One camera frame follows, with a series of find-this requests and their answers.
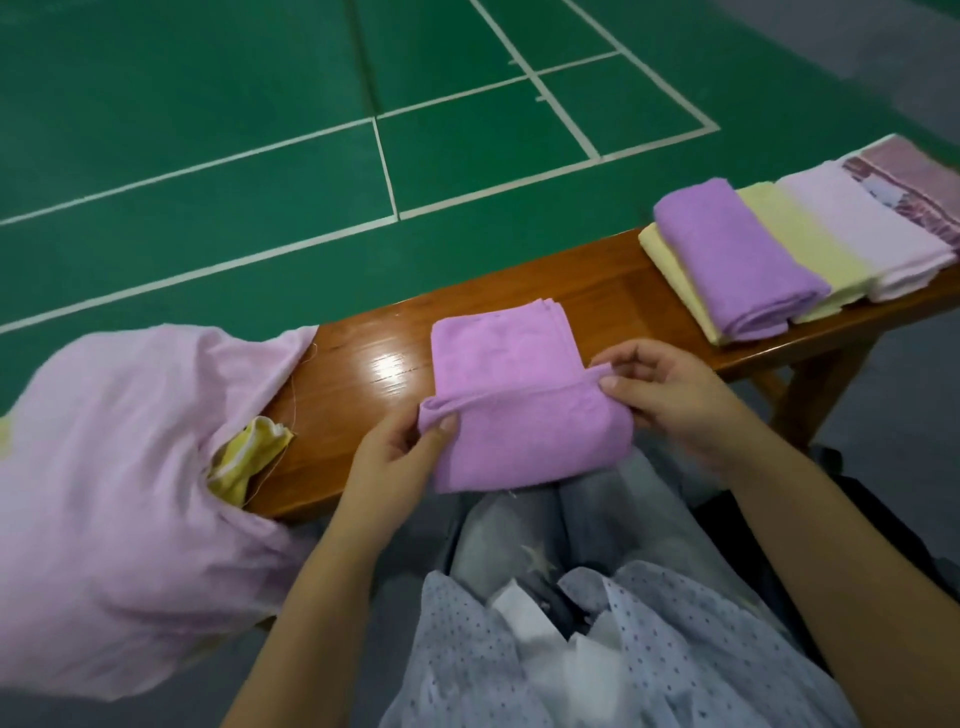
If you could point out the person's right hand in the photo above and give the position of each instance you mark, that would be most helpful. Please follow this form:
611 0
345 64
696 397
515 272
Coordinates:
683 398

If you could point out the person's right forearm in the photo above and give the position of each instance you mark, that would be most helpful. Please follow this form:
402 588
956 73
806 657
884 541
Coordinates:
855 585

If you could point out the brown wooden bench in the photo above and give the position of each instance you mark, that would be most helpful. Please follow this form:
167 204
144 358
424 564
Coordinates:
360 375

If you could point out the pale yellow towel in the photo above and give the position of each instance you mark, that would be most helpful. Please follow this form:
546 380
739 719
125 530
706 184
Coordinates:
668 270
810 240

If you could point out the person's grey trousers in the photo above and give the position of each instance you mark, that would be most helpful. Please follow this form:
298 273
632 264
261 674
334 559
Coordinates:
600 525

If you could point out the person's left forearm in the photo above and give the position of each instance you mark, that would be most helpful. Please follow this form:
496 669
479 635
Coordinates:
308 630

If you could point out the person's left hand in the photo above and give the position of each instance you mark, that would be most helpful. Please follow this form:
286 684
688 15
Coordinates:
383 480

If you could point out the purple towel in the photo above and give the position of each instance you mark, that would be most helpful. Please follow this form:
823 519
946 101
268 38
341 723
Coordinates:
510 390
735 255

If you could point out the yellow white striped cloth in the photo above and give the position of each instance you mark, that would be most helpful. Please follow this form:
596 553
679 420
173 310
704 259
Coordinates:
248 458

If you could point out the light pink towel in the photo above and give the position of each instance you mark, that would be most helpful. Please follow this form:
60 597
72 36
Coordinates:
870 225
120 510

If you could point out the red patterned towel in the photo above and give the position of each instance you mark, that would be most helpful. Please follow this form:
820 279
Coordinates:
923 180

